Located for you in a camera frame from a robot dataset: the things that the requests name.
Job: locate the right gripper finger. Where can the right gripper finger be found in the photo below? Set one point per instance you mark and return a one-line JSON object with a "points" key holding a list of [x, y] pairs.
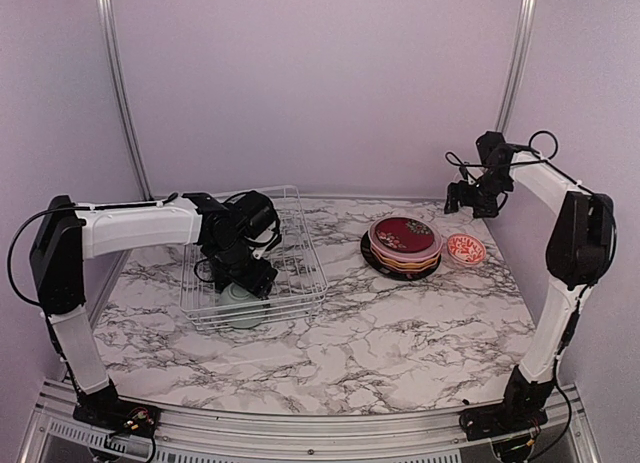
{"points": [[485, 210], [454, 197]]}

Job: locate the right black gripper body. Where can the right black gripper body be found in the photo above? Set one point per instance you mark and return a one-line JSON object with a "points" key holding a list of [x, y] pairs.
{"points": [[491, 185]]}

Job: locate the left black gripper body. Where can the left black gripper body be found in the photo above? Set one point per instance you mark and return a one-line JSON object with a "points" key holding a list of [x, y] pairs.
{"points": [[236, 265]]}

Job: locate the red patterned white bowl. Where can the red patterned white bowl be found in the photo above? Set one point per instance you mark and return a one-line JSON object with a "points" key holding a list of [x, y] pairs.
{"points": [[466, 249]]}

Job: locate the dark brown plate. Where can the dark brown plate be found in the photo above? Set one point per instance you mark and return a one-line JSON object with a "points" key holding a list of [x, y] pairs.
{"points": [[404, 235]]}

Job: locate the pink plate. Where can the pink plate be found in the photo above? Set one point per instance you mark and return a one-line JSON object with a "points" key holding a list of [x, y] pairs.
{"points": [[407, 257]]}

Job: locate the yellow polka dot plate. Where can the yellow polka dot plate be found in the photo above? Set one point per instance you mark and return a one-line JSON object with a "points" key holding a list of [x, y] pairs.
{"points": [[400, 264]]}

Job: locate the black striped plate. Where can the black striped plate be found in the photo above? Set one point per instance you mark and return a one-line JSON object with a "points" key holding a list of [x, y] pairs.
{"points": [[365, 248]]}

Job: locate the maroon polka dot plate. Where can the maroon polka dot plate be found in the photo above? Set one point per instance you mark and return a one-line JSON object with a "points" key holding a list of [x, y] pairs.
{"points": [[388, 268]]}

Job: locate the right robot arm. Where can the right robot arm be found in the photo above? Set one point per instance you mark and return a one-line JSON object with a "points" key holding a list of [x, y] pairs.
{"points": [[579, 252]]}

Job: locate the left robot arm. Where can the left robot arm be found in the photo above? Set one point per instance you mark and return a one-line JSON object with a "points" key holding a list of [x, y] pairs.
{"points": [[232, 235]]}

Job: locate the pale green bowl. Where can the pale green bowl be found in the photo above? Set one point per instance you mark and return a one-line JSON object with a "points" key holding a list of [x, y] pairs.
{"points": [[240, 309]]}

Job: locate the dark green mug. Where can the dark green mug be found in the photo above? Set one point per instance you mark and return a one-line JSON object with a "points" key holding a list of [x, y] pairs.
{"points": [[208, 274]]}

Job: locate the white wire dish rack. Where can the white wire dish rack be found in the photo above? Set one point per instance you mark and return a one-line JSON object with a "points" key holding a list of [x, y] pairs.
{"points": [[298, 289]]}

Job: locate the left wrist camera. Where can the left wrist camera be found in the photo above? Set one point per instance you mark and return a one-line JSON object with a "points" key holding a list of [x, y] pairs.
{"points": [[256, 219]]}

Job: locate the right aluminium frame post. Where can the right aluminium frame post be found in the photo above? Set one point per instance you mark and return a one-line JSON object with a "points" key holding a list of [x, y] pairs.
{"points": [[515, 74]]}

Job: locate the aluminium frame post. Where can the aluminium frame post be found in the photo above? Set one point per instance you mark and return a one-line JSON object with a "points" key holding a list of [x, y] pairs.
{"points": [[108, 24], [515, 74]]}

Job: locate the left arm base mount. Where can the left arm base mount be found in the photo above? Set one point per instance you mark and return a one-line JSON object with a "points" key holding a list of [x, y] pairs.
{"points": [[120, 418]]}

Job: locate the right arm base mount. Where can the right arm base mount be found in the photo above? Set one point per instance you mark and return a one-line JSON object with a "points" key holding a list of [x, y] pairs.
{"points": [[495, 420]]}

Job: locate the front aluminium rail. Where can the front aluminium rail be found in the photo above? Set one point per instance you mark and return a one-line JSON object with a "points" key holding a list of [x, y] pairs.
{"points": [[196, 435]]}

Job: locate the left aluminium frame post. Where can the left aluminium frame post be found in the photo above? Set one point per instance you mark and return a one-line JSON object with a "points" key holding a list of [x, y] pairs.
{"points": [[108, 24]]}

